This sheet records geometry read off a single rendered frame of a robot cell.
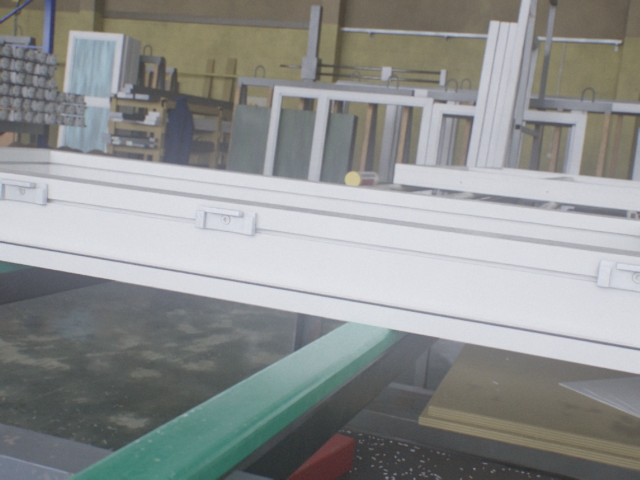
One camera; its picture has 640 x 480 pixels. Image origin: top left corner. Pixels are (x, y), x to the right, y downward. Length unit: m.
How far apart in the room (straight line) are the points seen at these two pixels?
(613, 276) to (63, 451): 0.35
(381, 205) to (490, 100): 5.82
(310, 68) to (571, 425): 9.78
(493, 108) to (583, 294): 6.27
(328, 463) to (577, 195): 1.99
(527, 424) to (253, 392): 0.79
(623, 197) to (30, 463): 2.54
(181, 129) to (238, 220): 7.69
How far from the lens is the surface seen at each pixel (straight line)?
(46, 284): 0.78
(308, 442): 0.43
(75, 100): 5.99
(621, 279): 0.56
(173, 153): 8.26
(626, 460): 1.16
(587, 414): 1.26
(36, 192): 0.71
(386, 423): 1.20
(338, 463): 1.01
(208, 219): 0.63
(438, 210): 1.00
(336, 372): 0.46
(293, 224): 0.60
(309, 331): 1.20
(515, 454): 1.17
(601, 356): 0.55
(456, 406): 1.19
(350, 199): 1.03
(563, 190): 2.85
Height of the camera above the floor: 0.99
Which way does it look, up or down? 6 degrees down
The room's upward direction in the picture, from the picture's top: 6 degrees clockwise
